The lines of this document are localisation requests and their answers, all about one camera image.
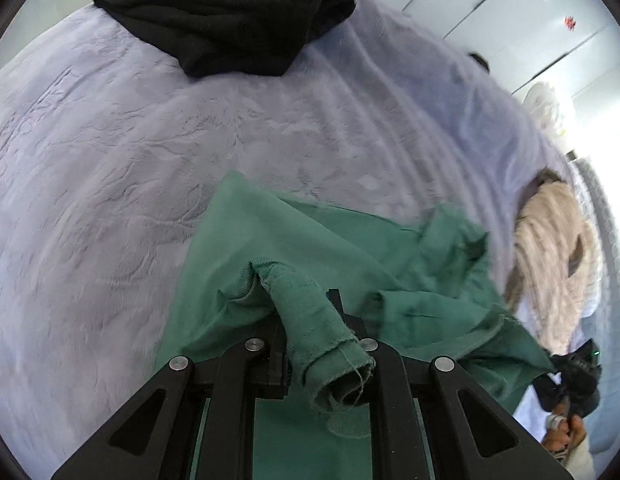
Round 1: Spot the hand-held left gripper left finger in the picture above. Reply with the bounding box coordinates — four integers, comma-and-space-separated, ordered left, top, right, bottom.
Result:
50, 317, 293, 480

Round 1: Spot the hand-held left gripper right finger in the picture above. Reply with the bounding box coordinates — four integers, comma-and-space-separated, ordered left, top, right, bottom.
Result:
327, 288, 576, 480

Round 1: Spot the green work jacket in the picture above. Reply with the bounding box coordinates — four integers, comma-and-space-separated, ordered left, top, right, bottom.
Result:
154, 170, 557, 480

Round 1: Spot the person's right forearm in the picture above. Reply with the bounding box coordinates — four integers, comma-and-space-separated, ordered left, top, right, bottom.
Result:
560, 437, 598, 480

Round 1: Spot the person's right hand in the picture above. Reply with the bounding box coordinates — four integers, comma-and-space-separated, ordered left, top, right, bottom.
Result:
542, 399, 589, 461

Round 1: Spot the beige striped garment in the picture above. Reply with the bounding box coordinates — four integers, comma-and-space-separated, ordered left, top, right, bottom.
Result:
505, 170, 603, 356

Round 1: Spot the white quilted pillow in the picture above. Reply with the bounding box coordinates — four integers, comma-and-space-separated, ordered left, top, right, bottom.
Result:
570, 157, 620, 361

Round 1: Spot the lavender embossed blanket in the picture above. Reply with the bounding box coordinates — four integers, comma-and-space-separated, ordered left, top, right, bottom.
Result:
0, 0, 581, 461

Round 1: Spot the white plush item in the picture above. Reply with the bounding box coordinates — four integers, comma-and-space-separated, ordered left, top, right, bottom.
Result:
522, 82, 567, 137

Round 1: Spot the black folded garment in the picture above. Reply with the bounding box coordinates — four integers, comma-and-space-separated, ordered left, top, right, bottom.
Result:
92, 0, 365, 79

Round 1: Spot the white wardrobe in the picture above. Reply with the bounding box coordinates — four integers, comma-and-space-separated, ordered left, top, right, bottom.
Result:
360, 0, 620, 111

